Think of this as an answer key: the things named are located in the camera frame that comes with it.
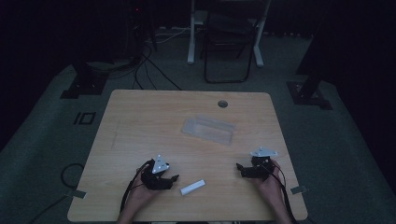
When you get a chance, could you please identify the grey tape piece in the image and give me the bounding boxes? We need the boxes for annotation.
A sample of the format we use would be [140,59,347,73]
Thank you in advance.
[66,189,88,200]
[290,185,310,196]

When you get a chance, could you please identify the black folding chair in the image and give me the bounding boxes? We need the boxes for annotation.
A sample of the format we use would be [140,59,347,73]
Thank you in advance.
[203,11,255,85]

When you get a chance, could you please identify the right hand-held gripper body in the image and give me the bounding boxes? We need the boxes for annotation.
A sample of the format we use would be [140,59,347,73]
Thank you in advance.
[245,146,279,182]

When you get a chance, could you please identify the dark computer tower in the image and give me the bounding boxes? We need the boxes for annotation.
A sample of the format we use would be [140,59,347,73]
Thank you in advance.
[112,0,148,64]

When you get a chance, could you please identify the white floor cable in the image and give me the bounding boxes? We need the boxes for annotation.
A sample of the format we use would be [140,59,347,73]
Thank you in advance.
[146,27,191,45]

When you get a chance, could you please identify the black stand with flat base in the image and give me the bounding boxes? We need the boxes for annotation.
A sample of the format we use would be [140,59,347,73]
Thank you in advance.
[286,0,333,111]
[60,60,110,100]

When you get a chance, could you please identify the looped black floor cable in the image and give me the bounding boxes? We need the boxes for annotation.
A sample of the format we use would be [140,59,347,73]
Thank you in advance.
[28,162,86,224]

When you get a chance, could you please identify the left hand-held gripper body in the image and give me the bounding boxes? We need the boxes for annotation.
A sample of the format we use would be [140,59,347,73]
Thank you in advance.
[140,154,174,191]

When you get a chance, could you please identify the person's left hand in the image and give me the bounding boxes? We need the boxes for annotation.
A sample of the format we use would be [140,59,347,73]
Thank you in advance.
[124,176,163,209]

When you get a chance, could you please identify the black floor cables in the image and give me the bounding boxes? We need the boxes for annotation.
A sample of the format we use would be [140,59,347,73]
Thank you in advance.
[132,43,183,91]

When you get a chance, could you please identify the white rectangular bar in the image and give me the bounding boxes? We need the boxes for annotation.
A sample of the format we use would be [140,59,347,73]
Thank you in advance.
[179,178,206,197]

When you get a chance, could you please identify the person's right hand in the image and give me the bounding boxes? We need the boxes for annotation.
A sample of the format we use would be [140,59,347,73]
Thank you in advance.
[253,159,284,203]

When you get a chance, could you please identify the clear plastic box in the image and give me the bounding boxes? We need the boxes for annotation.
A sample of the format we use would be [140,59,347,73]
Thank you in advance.
[180,114,236,147]

